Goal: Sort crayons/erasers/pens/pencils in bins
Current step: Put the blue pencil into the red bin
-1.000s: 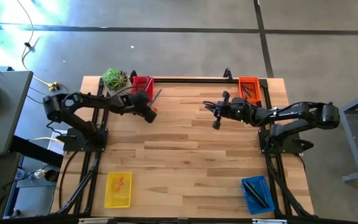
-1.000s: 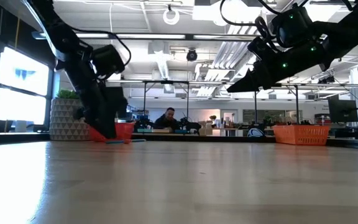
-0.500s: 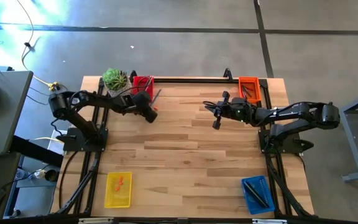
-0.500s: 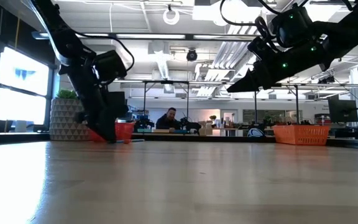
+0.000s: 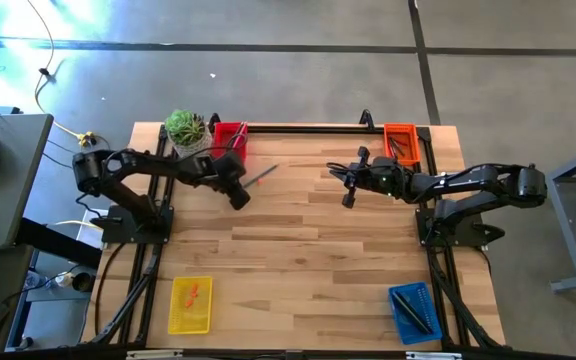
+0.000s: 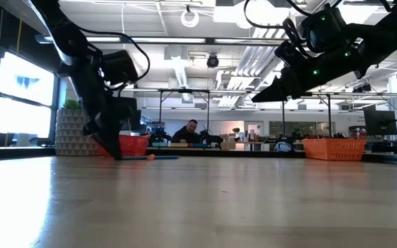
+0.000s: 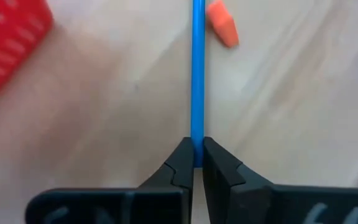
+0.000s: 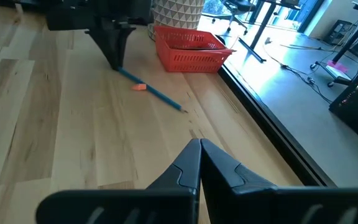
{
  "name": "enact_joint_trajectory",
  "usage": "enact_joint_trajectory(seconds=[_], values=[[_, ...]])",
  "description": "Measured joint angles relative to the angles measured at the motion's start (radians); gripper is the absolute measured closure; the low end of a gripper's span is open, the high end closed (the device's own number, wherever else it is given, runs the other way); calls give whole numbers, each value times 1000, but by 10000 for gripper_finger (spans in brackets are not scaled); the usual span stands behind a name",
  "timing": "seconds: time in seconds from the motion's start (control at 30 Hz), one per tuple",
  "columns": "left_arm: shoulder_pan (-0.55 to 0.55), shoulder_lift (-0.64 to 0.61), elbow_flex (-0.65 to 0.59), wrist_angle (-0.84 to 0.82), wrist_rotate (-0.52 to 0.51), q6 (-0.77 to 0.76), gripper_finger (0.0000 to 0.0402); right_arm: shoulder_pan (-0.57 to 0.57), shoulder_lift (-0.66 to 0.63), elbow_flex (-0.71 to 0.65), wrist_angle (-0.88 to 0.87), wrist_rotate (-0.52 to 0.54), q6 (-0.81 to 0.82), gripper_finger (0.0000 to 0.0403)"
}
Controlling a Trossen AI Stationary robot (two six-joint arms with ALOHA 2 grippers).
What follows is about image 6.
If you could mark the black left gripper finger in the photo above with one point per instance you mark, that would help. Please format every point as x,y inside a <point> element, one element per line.
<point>117,144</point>
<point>106,143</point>

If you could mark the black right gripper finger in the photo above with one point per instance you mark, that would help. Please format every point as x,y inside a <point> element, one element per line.
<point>276,93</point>

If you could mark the small orange eraser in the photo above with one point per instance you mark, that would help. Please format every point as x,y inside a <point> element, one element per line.
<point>150,157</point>

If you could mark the blue pencil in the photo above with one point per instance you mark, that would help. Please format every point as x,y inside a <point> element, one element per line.
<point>167,157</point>

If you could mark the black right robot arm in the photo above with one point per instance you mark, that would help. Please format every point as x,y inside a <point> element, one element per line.
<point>391,27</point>

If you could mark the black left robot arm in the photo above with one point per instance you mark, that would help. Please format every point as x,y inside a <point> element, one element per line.
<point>67,38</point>

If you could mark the red plastic bin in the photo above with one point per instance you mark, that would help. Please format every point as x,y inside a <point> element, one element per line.
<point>134,146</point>

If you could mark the black computer monitor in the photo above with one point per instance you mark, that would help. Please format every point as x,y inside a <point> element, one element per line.
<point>379,122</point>
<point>139,124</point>

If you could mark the succulent in white patterned pot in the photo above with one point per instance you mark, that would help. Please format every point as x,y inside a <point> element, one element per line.
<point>69,134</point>

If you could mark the black background robot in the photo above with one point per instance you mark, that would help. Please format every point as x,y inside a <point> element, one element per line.
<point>210,138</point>
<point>159,136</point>

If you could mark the blue white ball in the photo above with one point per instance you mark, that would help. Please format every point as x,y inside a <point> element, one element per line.
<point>283,147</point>

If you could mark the person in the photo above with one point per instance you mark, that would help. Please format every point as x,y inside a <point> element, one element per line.
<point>188,132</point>

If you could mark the orange plastic bin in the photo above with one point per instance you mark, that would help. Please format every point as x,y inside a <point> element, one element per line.
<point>334,149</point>

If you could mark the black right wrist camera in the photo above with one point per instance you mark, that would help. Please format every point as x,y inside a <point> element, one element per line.
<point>288,53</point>

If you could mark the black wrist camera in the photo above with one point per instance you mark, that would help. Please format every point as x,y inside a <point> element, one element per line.
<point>288,53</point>
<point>119,67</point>

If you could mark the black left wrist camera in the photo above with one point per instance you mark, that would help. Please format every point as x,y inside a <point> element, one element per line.
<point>119,67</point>

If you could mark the black aluminium table frame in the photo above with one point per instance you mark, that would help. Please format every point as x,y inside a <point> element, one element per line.
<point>253,153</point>

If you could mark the black overhead camera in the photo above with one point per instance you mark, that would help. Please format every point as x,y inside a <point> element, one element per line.
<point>212,61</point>

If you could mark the black background gantry frame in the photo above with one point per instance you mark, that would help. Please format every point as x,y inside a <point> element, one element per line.
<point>184,91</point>

